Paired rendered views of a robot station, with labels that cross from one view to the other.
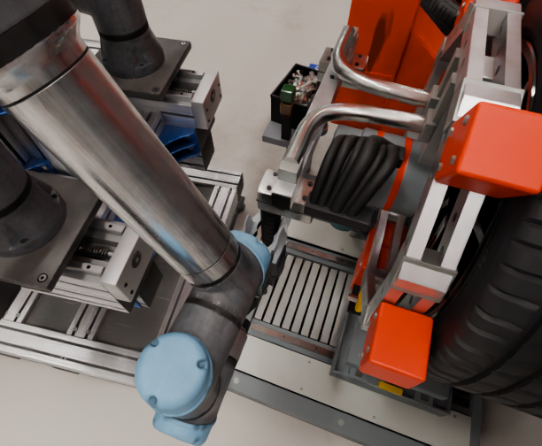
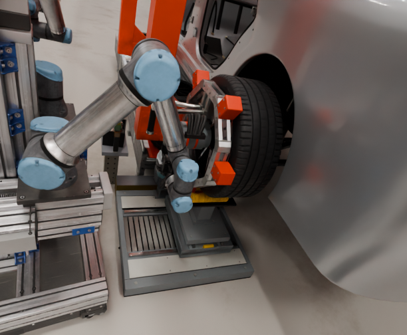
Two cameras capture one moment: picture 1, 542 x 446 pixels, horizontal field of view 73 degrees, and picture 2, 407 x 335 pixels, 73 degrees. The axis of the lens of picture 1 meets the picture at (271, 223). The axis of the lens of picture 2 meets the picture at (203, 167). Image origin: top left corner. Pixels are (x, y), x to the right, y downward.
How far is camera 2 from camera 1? 0.83 m
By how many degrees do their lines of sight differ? 40
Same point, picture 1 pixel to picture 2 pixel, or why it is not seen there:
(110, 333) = (48, 284)
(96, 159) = (172, 104)
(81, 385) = not seen: outside the picture
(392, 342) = (223, 168)
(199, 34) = not seen: outside the picture
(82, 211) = (82, 168)
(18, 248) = (68, 181)
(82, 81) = not seen: hidden behind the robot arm
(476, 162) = (230, 106)
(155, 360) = (185, 163)
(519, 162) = (237, 105)
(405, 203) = (201, 141)
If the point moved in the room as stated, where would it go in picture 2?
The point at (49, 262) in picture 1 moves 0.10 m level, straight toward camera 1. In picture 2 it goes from (84, 186) to (112, 191)
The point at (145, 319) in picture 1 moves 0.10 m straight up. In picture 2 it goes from (70, 268) to (70, 256)
